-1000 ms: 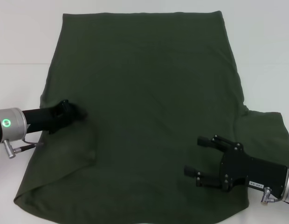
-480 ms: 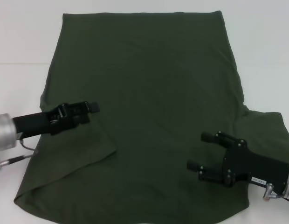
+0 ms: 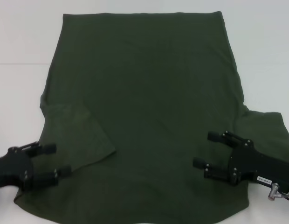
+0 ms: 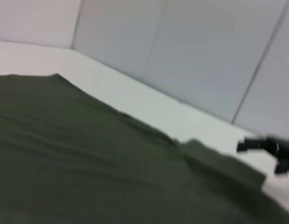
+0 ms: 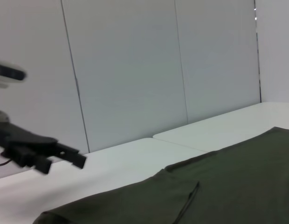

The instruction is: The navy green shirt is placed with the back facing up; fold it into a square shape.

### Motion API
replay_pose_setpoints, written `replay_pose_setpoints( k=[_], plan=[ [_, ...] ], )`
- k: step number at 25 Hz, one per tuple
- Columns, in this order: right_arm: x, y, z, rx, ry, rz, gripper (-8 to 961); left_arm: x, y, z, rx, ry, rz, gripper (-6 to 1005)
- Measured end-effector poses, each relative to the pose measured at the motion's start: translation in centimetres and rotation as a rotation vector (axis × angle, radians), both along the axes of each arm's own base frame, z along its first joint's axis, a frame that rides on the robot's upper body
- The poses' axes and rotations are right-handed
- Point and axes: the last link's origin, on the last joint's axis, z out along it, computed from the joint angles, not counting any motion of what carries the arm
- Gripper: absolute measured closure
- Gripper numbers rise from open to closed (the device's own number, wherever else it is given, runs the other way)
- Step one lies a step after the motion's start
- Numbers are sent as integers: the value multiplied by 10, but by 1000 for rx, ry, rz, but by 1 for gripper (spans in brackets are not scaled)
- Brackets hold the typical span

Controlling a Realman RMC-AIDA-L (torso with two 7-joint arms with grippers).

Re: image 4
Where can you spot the dark green t-shirt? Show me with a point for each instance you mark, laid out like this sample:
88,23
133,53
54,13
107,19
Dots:
88,151

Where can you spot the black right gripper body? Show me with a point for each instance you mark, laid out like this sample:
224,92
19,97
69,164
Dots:
284,149

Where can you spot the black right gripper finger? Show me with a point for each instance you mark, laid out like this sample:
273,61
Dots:
251,144
282,168

